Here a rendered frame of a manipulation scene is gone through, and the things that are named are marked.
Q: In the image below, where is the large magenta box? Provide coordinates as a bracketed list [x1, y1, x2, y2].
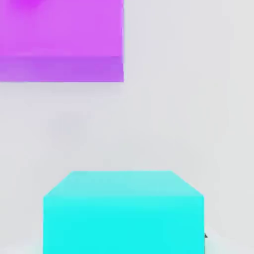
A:
[0, 0, 125, 83]

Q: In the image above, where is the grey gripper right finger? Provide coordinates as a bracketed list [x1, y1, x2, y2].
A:
[204, 233, 237, 254]

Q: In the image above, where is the small cyan cube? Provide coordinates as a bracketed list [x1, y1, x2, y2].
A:
[42, 170, 205, 254]

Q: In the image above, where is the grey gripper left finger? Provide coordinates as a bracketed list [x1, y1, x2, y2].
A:
[18, 245, 44, 254]

